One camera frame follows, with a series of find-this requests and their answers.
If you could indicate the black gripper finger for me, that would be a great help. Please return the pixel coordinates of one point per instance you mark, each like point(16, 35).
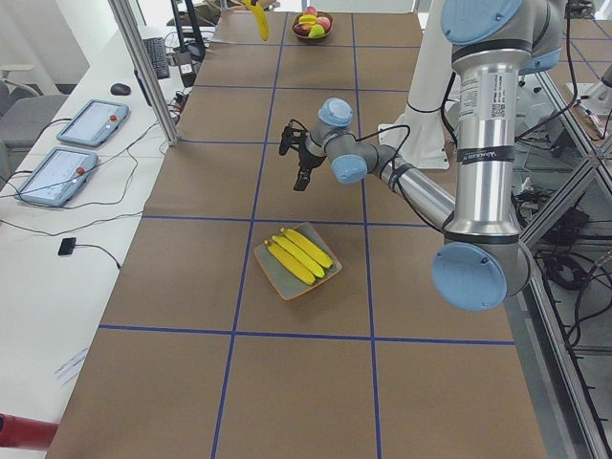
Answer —
point(303, 179)

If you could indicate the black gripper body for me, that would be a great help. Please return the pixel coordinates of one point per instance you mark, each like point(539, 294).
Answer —
point(308, 160)

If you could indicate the yellow banana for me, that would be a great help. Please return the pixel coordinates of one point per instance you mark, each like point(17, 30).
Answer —
point(290, 263)
point(256, 9)
point(300, 255)
point(321, 257)

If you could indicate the yellow banana top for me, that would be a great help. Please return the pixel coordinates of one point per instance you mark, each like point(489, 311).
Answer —
point(290, 263)

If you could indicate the yellow banana front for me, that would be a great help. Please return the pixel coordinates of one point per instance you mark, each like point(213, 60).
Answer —
point(256, 9)

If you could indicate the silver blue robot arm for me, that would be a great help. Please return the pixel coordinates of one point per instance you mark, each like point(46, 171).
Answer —
point(491, 45)

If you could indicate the grey square plate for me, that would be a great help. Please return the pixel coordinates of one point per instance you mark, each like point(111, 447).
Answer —
point(286, 285)

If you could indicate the woven brown fruit basket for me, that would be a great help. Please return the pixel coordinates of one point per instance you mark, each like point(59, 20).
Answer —
point(310, 39)

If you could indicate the dark red apple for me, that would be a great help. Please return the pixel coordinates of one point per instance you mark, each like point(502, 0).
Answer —
point(302, 29)

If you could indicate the green apple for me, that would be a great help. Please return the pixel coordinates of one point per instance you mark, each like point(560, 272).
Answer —
point(316, 32)

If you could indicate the pink apple middle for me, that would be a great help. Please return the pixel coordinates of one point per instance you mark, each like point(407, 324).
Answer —
point(325, 22)

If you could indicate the yellow star fruit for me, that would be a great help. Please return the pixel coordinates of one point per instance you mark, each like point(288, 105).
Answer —
point(307, 19)

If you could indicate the black keyboard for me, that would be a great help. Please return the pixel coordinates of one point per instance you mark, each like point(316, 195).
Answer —
point(155, 49)

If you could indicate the black computer mouse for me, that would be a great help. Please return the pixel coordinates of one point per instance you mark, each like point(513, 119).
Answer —
point(120, 89)

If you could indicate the blue teach pendant far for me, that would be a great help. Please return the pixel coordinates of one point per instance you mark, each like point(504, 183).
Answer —
point(94, 124)

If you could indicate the blue teach pendant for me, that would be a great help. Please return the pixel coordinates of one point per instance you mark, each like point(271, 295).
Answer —
point(58, 178)
point(94, 124)

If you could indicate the blue teach pendant near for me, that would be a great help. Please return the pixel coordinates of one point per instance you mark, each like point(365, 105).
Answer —
point(58, 178)

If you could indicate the small black device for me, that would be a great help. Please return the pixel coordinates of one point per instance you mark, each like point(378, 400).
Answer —
point(67, 246)

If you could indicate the red cylinder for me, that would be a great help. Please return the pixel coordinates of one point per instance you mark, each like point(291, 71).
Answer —
point(26, 433)

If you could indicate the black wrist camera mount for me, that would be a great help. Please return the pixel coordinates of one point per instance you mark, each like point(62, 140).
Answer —
point(293, 137)

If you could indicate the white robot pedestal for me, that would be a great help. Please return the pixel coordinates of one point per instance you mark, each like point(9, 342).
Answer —
point(418, 133)

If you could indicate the aluminium frame post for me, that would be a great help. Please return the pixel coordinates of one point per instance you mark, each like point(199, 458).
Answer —
point(132, 38)

